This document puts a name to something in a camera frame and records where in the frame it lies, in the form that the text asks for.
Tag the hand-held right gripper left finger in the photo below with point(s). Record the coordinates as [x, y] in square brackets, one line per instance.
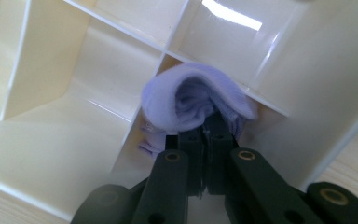
[192, 165]

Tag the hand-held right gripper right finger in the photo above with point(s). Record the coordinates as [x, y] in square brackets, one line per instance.
[219, 149]

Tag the light purple sock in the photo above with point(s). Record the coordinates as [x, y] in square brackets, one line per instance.
[174, 99]

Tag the cream divided storage box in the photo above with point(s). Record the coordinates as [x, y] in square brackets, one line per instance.
[74, 93]

